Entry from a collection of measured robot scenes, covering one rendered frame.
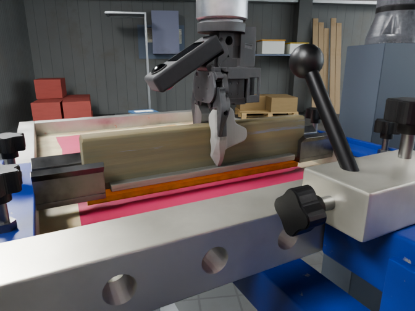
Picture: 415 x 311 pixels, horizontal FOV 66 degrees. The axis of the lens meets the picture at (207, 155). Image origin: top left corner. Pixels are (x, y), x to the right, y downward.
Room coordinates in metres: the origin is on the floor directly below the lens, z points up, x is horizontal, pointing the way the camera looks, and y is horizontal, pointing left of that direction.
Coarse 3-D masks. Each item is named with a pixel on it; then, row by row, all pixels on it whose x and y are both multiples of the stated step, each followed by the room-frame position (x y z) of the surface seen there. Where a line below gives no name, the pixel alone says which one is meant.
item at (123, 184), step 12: (276, 156) 0.54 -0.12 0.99; (288, 156) 0.54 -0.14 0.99; (192, 168) 0.47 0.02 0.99; (204, 168) 0.47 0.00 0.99; (216, 168) 0.48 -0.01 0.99; (228, 168) 0.49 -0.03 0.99; (240, 168) 0.50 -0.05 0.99; (120, 180) 0.42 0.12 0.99; (132, 180) 0.42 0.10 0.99; (144, 180) 0.42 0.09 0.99; (156, 180) 0.43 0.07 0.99; (168, 180) 0.44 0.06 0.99
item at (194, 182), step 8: (264, 168) 0.55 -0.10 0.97; (272, 168) 0.56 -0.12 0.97; (280, 168) 0.57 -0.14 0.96; (216, 176) 0.50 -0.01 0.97; (224, 176) 0.51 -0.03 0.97; (232, 176) 0.52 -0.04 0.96; (240, 176) 0.53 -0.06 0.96; (176, 184) 0.47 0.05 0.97; (184, 184) 0.48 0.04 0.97; (192, 184) 0.48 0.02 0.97; (200, 184) 0.49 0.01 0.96; (128, 192) 0.44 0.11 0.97; (136, 192) 0.44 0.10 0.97; (144, 192) 0.45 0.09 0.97; (152, 192) 0.45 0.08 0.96; (96, 200) 0.41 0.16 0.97; (104, 200) 0.42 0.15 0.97; (112, 200) 0.42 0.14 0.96
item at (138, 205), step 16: (64, 144) 0.78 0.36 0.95; (160, 192) 0.47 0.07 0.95; (176, 192) 0.47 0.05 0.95; (192, 192) 0.47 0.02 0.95; (208, 192) 0.47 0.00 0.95; (80, 208) 0.42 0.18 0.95; (96, 208) 0.42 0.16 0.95; (112, 208) 0.42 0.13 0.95; (128, 208) 0.42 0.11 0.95; (144, 208) 0.42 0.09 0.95; (160, 208) 0.42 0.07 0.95
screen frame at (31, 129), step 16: (160, 112) 1.08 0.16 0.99; (176, 112) 1.08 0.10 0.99; (32, 128) 0.81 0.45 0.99; (48, 128) 0.90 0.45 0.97; (64, 128) 0.92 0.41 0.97; (80, 128) 0.94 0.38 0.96; (96, 128) 0.96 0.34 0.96; (32, 144) 0.64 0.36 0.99; (16, 160) 0.53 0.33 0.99; (320, 160) 0.62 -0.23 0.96; (336, 160) 0.59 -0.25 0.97
